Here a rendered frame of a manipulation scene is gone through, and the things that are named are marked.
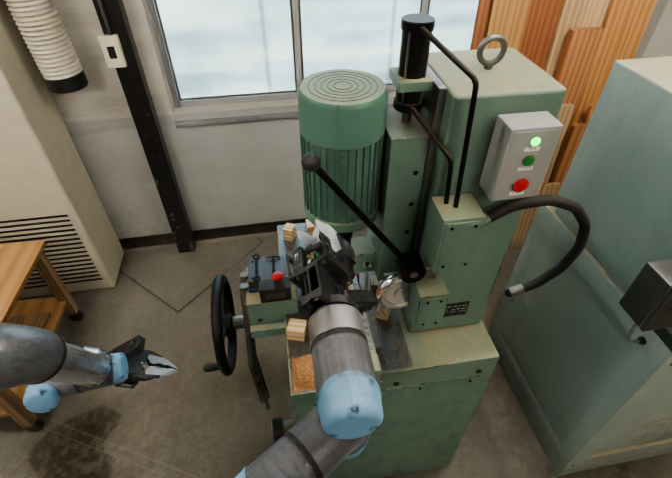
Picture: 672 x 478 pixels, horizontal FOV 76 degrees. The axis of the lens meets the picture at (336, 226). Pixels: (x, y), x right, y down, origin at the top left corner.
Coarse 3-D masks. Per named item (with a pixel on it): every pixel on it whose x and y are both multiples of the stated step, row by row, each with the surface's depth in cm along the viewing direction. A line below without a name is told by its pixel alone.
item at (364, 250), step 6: (354, 240) 113; (360, 240) 113; (366, 240) 113; (354, 246) 112; (360, 246) 112; (366, 246) 112; (372, 246) 112; (354, 252) 110; (360, 252) 110; (366, 252) 110; (372, 252) 110; (360, 258) 110; (366, 258) 111; (372, 258) 111; (360, 264) 112; (372, 264) 112; (354, 270) 113; (360, 270) 113; (372, 270) 114
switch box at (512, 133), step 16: (528, 112) 80; (544, 112) 80; (496, 128) 80; (512, 128) 75; (528, 128) 75; (544, 128) 76; (560, 128) 76; (496, 144) 80; (512, 144) 77; (528, 144) 77; (544, 144) 78; (496, 160) 81; (512, 160) 79; (544, 160) 80; (496, 176) 82; (512, 176) 82; (528, 176) 82; (496, 192) 84; (528, 192) 85
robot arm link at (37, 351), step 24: (0, 336) 69; (24, 336) 72; (48, 336) 76; (0, 360) 68; (24, 360) 71; (48, 360) 75; (72, 360) 84; (96, 360) 96; (120, 360) 106; (0, 384) 69; (24, 384) 73; (96, 384) 101
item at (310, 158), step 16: (304, 160) 75; (320, 160) 76; (320, 176) 78; (336, 192) 81; (352, 208) 84; (368, 224) 87; (384, 240) 91; (400, 256) 95; (416, 256) 98; (400, 272) 98; (416, 272) 97; (432, 272) 102
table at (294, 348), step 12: (300, 228) 142; (288, 252) 134; (300, 312) 117; (264, 324) 117; (276, 324) 117; (252, 336) 117; (264, 336) 118; (288, 348) 108; (300, 348) 108; (288, 360) 106; (300, 396) 100; (312, 396) 101
